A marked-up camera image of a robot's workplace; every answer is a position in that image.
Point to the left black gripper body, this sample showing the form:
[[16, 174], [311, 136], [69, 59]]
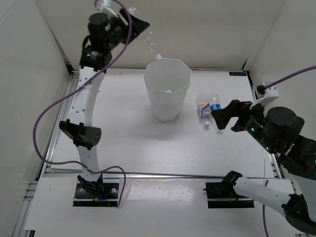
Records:
[[119, 32]]

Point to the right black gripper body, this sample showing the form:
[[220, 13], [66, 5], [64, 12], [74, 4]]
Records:
[[250, 111]]

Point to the long clear plastic bottle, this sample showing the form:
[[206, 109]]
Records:
[[148, 42]]

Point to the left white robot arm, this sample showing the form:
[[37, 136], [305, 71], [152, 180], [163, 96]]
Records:
[[105, 33]]

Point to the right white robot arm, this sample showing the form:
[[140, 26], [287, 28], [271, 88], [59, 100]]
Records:
[[278, 132]]

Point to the white octagonal plastic bin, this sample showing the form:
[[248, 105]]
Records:
[[167, 74]]

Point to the clear bottle orange white label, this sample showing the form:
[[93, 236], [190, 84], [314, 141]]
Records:
[[203, 110]]

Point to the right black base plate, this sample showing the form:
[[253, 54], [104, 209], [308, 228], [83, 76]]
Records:
[[220, 196]]

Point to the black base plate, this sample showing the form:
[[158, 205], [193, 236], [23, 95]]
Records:
[[102, 193], [220, 196]]

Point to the metal rail bar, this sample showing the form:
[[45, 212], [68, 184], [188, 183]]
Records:
[[116, 174]]

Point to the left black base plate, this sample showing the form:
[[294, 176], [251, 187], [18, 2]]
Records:
[[102, 193]]

